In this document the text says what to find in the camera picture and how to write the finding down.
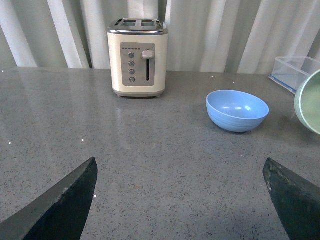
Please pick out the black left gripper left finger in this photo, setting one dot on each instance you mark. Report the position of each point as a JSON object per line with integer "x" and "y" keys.
{"x": 58, "y": 214}

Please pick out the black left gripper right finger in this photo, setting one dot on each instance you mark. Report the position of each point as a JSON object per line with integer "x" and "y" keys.
{"x": 296, "y": 201}

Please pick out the green bowl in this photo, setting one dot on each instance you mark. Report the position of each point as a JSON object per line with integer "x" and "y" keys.
{"x": 307, "y": 103}

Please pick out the blue bowl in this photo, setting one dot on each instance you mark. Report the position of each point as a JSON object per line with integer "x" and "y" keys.
{"x": 236, "y": 111}

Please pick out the clear plastic food container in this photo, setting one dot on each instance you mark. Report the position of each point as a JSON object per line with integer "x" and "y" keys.
{"x": 290, "y": 72}

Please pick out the white curtain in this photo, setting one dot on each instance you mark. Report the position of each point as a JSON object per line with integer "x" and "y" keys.
{"x": 219, "y": 36}

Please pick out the cream two-slot toaster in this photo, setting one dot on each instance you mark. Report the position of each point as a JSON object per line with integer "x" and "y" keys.
{"x": 138, "y": 57}

